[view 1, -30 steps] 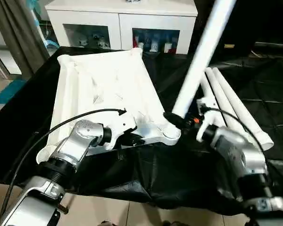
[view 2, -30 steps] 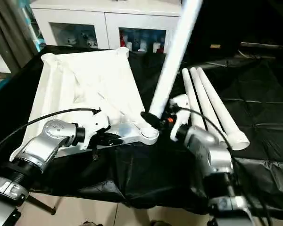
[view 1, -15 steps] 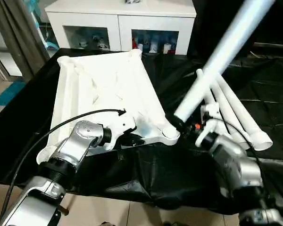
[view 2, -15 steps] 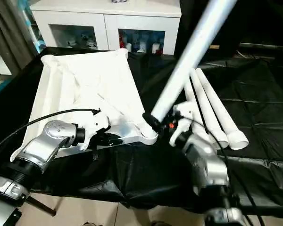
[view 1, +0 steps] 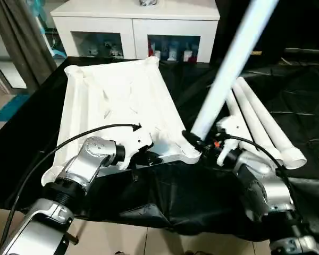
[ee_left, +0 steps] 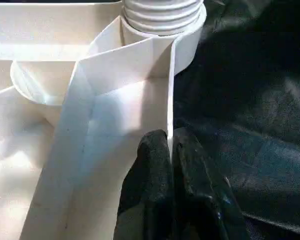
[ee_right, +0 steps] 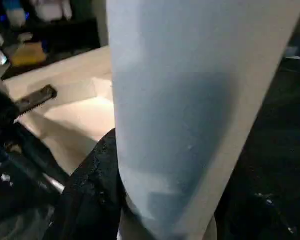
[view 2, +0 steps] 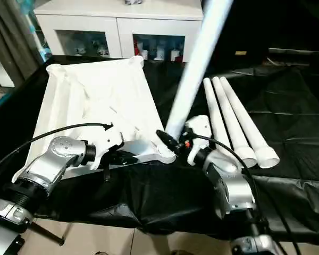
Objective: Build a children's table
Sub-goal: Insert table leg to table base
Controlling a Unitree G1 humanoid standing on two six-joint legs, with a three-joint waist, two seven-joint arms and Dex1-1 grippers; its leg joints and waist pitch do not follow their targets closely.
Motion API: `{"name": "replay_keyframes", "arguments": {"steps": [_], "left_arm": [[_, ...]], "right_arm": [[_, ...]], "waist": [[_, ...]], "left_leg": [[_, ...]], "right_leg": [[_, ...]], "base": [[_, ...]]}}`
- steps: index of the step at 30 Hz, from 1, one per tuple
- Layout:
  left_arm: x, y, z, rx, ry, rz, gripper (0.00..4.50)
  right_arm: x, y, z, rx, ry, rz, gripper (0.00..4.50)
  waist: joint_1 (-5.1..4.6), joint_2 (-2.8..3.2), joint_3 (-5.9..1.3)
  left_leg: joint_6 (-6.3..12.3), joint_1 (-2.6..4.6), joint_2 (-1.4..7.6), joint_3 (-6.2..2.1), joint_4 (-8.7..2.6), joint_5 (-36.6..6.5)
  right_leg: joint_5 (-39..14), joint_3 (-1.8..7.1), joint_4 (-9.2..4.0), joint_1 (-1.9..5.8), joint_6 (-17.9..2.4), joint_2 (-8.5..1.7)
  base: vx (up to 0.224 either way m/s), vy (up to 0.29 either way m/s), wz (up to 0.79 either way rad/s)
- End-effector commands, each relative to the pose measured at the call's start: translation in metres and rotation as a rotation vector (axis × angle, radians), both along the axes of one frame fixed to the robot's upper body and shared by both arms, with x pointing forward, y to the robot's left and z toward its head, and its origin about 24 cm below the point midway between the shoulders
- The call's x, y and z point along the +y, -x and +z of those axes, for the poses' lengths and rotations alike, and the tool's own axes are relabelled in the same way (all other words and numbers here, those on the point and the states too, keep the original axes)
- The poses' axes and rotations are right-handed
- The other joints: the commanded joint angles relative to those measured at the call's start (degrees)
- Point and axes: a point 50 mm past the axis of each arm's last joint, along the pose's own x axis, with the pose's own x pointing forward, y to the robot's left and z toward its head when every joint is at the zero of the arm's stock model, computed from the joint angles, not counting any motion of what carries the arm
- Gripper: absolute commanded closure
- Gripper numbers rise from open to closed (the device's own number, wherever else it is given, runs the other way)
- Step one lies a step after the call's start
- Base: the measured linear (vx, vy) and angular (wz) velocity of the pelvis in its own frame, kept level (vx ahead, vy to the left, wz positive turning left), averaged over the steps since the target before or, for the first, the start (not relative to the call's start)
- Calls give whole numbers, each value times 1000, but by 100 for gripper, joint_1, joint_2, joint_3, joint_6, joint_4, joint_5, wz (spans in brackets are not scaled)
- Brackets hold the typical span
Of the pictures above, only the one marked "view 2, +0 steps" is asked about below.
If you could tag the black cabinet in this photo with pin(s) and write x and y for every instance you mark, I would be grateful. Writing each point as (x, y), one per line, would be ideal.
(266, 26)

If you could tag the black table frame leg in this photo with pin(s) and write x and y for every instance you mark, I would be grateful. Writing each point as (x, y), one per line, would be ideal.
(48, 231)

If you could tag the red bottle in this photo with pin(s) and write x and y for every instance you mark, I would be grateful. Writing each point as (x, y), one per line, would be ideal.
(139, 49)

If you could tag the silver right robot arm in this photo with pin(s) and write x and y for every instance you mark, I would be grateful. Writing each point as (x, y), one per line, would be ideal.
(231, 186)

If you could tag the white display cabinet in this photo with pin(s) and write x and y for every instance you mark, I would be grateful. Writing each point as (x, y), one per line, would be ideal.
(122, 21)

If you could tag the black table mat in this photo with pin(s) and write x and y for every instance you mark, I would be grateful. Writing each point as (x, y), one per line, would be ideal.
(287, 202)

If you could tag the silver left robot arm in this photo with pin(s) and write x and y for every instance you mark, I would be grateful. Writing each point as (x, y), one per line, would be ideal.
(48, 164)

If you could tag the white plastic table leg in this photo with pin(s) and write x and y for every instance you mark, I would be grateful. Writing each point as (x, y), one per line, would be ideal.
(199, 53)
(215, 111)
(242, 114)
(228, 114)

